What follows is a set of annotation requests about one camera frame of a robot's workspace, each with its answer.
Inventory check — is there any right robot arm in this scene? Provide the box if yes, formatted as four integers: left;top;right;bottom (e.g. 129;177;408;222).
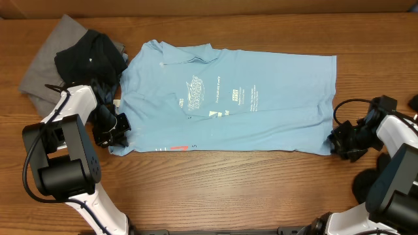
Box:
299;95;417;235

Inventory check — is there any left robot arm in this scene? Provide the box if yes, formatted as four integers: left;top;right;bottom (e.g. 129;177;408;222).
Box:
22;84;135;235

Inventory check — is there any black shirt on right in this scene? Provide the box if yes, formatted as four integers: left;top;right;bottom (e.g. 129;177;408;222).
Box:
352;95;417;204

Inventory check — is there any folded grey shirt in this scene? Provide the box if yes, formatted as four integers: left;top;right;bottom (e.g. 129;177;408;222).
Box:
18;14;127;118

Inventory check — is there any folded black nike shirt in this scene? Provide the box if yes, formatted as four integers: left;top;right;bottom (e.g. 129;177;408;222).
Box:
54;29;129;108

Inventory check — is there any light blue printed t-shirt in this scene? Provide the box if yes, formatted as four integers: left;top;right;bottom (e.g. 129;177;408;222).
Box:
110;40;337;156

